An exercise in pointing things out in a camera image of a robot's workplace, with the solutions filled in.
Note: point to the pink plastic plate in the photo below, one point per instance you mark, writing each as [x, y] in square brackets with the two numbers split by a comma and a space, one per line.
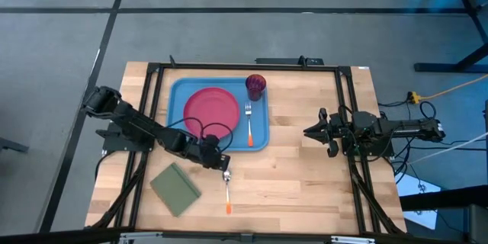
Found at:
[211, 108]

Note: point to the black aluminium table frame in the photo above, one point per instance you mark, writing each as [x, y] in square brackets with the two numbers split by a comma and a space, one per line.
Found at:
[248, 67]

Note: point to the dark metal desk frame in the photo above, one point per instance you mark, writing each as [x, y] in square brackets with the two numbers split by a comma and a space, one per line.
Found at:
[450, 67]

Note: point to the grey furniture foot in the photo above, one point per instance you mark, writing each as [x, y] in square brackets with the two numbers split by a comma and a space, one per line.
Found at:
[11, 145]

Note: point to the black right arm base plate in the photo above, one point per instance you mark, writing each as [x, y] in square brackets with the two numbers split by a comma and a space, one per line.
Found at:
[352, 151]

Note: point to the grey box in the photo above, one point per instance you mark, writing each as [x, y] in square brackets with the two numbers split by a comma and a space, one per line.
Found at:
[478, 225]

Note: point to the red faceted plastic cup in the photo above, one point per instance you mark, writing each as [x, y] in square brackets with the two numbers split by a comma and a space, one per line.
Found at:
[255, 84]

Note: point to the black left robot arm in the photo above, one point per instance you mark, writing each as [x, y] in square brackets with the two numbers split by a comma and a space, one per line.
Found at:
[133, 122]

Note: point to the black overhead mount beam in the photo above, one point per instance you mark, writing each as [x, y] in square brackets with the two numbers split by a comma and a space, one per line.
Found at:
[198, 239]

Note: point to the black metal beam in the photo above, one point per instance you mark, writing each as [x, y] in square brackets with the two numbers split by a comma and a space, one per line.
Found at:
[450, 197]

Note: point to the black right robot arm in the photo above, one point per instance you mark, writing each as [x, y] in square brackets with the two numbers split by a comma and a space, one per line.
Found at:
[404, 127]

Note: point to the white sheet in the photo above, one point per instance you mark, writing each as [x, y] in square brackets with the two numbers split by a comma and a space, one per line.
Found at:
[411, 188]

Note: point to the silver metal bracket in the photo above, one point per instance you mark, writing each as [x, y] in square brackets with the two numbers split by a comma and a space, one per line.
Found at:
[352, 240]
[141, 238]

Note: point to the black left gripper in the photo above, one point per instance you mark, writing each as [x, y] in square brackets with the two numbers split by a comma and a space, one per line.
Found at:
[213, 154]

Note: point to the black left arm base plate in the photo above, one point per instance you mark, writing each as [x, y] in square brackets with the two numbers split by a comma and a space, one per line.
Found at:
[118, 145]

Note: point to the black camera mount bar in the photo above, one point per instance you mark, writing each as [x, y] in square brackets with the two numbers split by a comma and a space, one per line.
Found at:
[282, 61]

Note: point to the blue plastic tray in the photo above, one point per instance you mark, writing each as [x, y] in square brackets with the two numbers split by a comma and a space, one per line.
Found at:
[175, 99]

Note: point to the green notebook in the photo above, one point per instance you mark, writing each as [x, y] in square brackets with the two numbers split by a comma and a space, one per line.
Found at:
[175, 190]

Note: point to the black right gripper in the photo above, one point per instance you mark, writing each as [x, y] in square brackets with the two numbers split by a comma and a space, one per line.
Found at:
[337, 129]

